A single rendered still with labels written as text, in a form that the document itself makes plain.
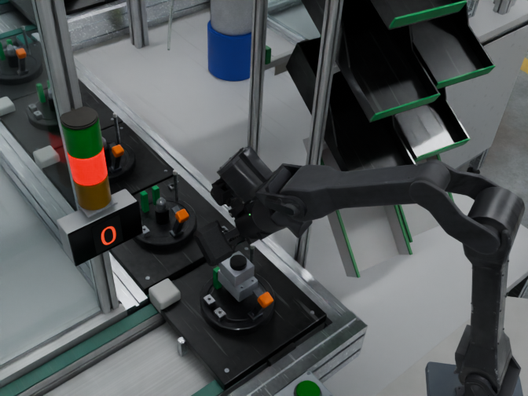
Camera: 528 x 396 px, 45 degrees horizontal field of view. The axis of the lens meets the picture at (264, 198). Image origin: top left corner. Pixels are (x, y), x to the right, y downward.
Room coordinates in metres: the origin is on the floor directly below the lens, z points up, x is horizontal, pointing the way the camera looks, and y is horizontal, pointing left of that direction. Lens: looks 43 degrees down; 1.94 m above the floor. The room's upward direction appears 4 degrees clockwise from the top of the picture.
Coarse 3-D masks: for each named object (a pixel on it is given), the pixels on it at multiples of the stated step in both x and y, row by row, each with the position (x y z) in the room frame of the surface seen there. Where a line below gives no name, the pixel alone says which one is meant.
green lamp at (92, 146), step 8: (64, 128) 0.67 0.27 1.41; (88, 128) 0.67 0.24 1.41; (96, 128) 0.68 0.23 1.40; (64, 136) 0.67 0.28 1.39; (72, 136) 0.66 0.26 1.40; (80, 136) 0.66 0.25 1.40; (88, 136) 0.67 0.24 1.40; (96, 136) 0.68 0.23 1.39; (72, 144) 0.66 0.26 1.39; (80, 144) 0.66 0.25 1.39; (88, 144) 0.67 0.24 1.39; (96, 144) 0.67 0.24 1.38; (72, 152) 0.66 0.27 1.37; (80, 152) 0.66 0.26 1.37; (88, 152) 0.66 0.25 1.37; (96, 152) 0.67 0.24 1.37
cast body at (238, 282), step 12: (240, 252) 0.75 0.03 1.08; (228, 264) 0.72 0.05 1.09; (240, 264) 0.72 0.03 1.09; (252, 264) 0.73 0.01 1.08; (228, 276) 0.71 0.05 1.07; (240, 276) 0.71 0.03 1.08; (252, 276) 0.72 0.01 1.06; (228, 288) 0.71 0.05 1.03; (240, 288) 0.70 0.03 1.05; (252, 288) 0.71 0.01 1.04; (240, 300) 0.69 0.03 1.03
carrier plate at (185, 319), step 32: (256, 256) 0.85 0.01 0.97; (192, 288) 0.76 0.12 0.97; (288, 288) 0.77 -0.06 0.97; (192, 320) 0.68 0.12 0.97; (288, 320) 0.70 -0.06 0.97; (320, 320) 0.70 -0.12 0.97; (192, 352) 0.63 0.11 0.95; (224, 352) 0.62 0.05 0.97; (256, 352) 0.62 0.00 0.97; (224, 384) 0.56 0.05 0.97
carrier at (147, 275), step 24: (144, 192) 0.94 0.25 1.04; (168, 192) 1.02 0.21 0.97; (192, 192) 1.02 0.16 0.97; (144, 216) 0.92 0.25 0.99; (168, 216) 0.91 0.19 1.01; (192, 216) 0.93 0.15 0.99; (216, 216) 0.95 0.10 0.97; (144, 240) 0.85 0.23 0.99; (168, 240) 0.86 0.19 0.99; (192, 240) 0.88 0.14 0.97; (120, 264) 0.81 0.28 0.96; (144, 264) 0.81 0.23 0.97; (168, 264) 0.81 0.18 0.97; (192, 264) 0.82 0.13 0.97; (144, 288) 0.75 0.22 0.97
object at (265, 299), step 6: (258, 288) 0.69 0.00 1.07; (258, 294) 0.68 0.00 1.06; (264, 294) 0.67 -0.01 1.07; (258, 300) 0.67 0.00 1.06; (264, 300) 0.66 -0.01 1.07; (270, 300) 0.66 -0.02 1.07; (258, 306) 0.67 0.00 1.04; (264, 306) 0.66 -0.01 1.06; (252, 312) 0.68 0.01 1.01; (258, 312) 0.67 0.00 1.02
